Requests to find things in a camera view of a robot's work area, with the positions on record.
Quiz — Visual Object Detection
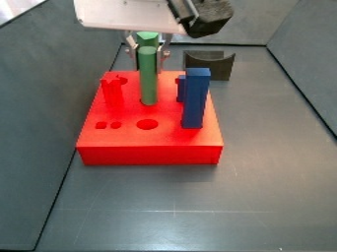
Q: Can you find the blue rectangular peg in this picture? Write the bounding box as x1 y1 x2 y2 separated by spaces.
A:
176 68 211 129

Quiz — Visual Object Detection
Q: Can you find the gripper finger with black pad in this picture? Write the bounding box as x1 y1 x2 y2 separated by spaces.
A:
157 33 172 71

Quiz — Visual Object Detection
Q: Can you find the white gripper body housing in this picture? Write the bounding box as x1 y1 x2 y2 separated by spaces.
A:
73 0 185 34

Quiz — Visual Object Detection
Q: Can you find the green round cylinder peg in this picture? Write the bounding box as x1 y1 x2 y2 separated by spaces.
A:
137 46 157 105

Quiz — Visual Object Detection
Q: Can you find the red star-shaped peg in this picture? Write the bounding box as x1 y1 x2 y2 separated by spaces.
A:
100 73 126 108

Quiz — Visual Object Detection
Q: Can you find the green house-shaped peg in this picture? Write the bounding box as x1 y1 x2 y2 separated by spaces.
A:
134 31 159 53

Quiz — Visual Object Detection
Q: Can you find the red peg board block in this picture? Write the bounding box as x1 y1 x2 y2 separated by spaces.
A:
76 71 223 165

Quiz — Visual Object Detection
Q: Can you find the black curved holder bracket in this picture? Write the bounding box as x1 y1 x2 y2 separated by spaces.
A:
183 50 235 81

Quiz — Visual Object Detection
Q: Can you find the gripper finger with red mount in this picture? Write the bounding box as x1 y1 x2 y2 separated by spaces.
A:
124 31 137 69

